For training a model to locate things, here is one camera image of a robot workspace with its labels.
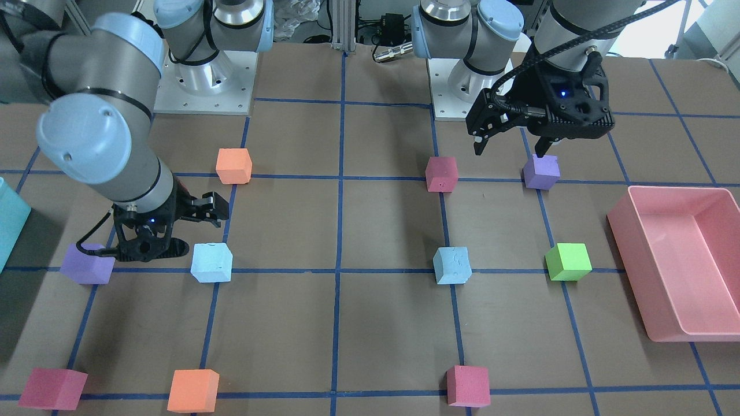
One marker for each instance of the red foam block corner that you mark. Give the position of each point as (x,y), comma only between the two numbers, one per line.
(53,389)

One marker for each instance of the red foam block far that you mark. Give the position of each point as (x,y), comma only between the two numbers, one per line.
(468,386)

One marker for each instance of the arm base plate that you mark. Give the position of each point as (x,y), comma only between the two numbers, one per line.
(223,86)
(454,87)

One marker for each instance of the orange foam block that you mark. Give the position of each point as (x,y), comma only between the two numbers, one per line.
(234,166)
(193,391)

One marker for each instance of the light blue foam block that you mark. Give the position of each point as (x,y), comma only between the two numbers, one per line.
(452,265)

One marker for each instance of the red foam block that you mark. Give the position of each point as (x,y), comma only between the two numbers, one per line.
(441,174)
(468,386)

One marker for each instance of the teal plastic tray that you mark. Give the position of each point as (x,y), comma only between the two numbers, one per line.
(14,214)

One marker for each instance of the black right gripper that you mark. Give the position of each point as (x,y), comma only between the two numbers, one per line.
(184,203)

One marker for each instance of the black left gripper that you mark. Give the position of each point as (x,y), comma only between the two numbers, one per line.
(530,81)

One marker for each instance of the pink plastic tray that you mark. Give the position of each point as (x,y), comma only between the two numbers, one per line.
(680,249)

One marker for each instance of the purple foam block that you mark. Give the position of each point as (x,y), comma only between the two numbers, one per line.
(541,173)
(86,269)

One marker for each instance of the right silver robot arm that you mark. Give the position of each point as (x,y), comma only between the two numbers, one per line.
(317,176)

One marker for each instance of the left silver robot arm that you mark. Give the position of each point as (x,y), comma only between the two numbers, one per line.
(483,35)

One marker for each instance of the orange foam block front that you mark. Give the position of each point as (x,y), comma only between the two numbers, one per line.
(193,391)

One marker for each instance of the green foam block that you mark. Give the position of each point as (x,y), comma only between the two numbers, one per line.
(568,262)

